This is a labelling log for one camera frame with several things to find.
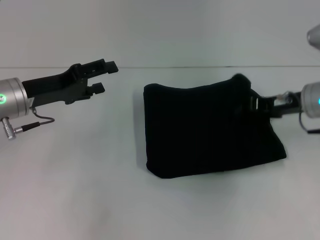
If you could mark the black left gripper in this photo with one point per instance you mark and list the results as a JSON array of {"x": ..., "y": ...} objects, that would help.
[{"x": 55, "y": 86}]

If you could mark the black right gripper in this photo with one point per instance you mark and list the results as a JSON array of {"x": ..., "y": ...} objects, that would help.
[{"x": 282, "y": 105}]

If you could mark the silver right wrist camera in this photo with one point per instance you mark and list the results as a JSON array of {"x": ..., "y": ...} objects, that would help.
[{"x": 314, "y": 35}]

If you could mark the black t-shirt with white print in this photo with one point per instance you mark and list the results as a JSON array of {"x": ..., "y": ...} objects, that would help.
[{"x": 207, "y": 130}]

